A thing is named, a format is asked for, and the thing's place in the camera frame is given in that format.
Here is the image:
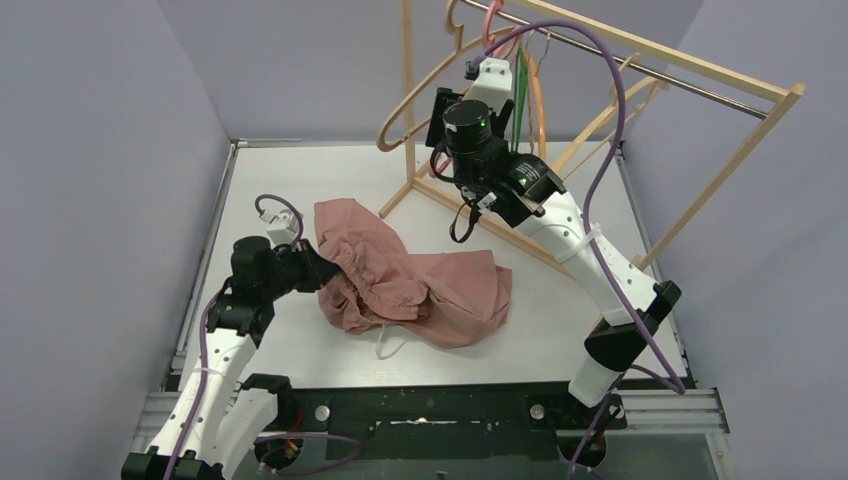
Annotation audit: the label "pink plastic hanger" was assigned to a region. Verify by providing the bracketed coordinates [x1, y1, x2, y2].
[430, 0, 525, 180]

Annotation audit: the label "pink shorts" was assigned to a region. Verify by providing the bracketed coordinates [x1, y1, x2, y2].
[314, 198, 512, 349]

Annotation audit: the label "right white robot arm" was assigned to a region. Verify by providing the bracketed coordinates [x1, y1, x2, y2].
[425, 88, 681, 427]

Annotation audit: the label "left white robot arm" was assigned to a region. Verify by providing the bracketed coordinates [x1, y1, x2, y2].
[120, 236, 341, 479]

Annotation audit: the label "green plastic hanger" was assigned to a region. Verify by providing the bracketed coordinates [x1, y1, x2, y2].
[510, 46, 528, 153]

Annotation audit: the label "orange plastic hanger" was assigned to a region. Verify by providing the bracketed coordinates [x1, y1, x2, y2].
[524, 33, 551, 160]

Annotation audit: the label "beige wooden hanger left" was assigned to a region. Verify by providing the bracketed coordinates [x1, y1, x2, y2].
[376, 0, 518, 154]

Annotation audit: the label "wooden clothes rack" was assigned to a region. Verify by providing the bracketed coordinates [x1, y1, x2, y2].
[376, 1, 805, 270]

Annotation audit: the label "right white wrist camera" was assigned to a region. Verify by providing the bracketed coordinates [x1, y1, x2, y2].
[463, 57, 513, 110]

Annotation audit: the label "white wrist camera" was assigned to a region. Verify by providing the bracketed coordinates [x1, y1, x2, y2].
[463, 57, 513, 110]
[259, 209, 304, 247]

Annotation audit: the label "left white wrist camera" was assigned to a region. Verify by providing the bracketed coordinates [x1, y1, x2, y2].
[259, 209, 304, 247]

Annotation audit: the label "white shorts drawstring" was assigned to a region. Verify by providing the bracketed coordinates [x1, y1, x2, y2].
[374, 325, 409, 361]

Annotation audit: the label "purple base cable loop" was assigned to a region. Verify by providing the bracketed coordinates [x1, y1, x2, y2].
[251, 430, 366, 478]

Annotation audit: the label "black metal base frame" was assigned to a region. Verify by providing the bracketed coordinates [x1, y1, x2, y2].
[228, 380, 697, 463]

